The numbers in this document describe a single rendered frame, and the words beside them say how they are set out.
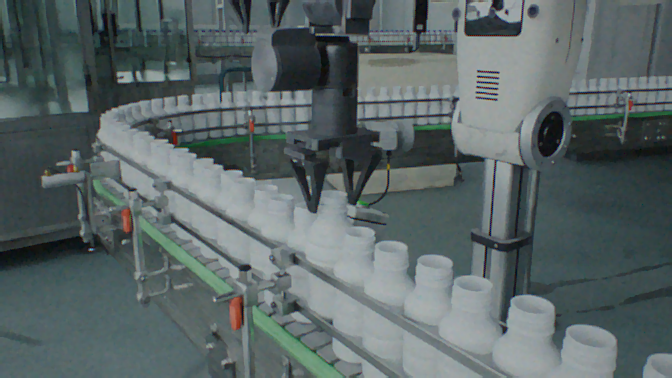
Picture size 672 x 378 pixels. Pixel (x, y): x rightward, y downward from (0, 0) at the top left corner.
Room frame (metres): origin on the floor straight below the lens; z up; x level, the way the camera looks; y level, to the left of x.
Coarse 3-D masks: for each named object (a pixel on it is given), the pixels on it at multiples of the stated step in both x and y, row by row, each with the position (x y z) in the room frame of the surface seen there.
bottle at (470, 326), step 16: (464, 288) 0.50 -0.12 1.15; (480, 288) 0.50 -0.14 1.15; (464, 304) 0.47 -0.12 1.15; (480, 304) 0.47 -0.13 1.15; (448, 320) 0.49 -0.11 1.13; (464, 320) 0.47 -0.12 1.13; (480, 320) 0.47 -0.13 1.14; (448, 336) 0.47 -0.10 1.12; (464, 336) 0.47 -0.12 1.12; (480, 336) 0.46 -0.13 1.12; (496, 336) 0.47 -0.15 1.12; (480, 352) 0.46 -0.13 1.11; (448, 368) 0.47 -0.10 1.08; (464, 368) 0.46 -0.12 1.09
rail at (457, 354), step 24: (144, 168) 1.16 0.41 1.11; (216, 216) 0.88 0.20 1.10; (264, 240) 0.75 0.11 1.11; (240, 264) 0.81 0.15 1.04; (312, 264) 0.65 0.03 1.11; (312, 312) 0.66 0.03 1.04; (384, 312) 0.54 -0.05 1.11; (336, 336) 0.61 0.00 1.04; (432, 336) 0.48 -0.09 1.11; (456, 360) 0.46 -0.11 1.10
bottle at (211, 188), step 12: (204, 168) 0.95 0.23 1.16; (216, 168) 0.98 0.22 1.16; (204, 180) 0.94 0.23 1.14; (216, 180) 0.94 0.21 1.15; (204, 192) 0.94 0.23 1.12; (216, 192) 0.94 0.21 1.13; (204, 216) 0.93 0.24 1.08; (204, 228) 0.93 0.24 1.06; (216, 228) 0.93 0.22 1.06; (216, 240) 0.93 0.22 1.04; (204, 252) 0.94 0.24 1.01
